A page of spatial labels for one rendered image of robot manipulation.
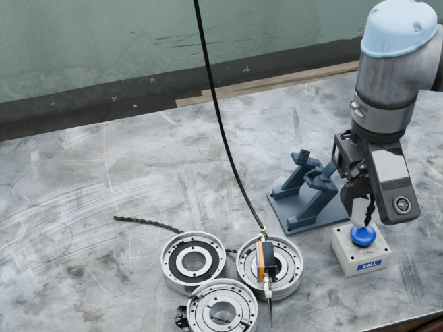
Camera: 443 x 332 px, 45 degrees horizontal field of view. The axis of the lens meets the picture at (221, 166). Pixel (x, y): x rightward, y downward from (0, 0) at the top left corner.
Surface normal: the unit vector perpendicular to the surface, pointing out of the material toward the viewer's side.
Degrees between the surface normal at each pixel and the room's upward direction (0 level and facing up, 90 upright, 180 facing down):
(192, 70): 90
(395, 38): 88
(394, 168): 31
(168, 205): 0
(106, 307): 0
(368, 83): 90
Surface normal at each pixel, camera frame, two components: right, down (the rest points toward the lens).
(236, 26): 0.24, 0.68
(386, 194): 0.11, -0.26
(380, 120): -0.30, 0.69
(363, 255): -0.05, -0.70
